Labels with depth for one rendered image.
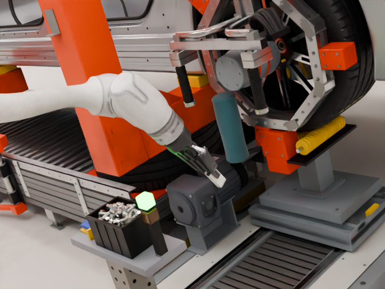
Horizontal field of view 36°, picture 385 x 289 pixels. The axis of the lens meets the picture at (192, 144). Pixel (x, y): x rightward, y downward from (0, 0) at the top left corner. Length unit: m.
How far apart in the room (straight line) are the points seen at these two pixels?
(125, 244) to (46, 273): 1.12
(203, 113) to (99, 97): 1.07
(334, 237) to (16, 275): 1.53
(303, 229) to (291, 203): 0.11
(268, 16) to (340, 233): 0.87
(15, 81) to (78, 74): 2.01
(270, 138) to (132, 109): 0.90
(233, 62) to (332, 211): 0.71
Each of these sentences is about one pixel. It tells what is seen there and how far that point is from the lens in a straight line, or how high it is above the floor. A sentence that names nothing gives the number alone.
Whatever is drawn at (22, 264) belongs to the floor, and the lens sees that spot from 3.13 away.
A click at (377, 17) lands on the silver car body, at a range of 1.94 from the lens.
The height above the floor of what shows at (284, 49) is 0.84.
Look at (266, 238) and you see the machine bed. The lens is 2.56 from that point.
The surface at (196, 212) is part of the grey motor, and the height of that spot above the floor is 0.31.
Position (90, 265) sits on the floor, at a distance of 2.88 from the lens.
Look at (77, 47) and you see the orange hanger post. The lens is 2.18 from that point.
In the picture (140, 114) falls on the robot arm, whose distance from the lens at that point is 1.46.
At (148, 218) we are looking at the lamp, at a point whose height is 0.59.
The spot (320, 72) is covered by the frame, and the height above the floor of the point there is 0.81.
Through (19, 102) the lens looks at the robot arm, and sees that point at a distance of 1.36.
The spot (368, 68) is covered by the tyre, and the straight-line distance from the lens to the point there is 2.14.
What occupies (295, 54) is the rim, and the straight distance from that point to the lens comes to 2.17.
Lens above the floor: 1.41
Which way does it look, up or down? 21 degrees down
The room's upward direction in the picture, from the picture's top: 15 degrees counter-clockwise
